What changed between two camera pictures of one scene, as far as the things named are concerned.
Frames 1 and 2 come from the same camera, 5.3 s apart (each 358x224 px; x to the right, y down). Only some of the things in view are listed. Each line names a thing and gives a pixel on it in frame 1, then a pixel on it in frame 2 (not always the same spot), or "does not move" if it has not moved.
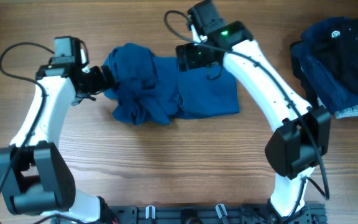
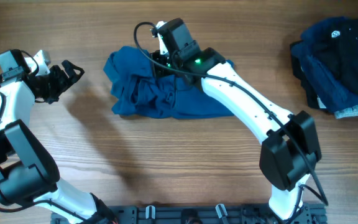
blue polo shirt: [152, 90] does not move
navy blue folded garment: [335, 94] does not move
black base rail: [212, 214] does not move
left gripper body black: [95, 83] -> [53, 84]
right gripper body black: [196, 54] -> [164, 60]
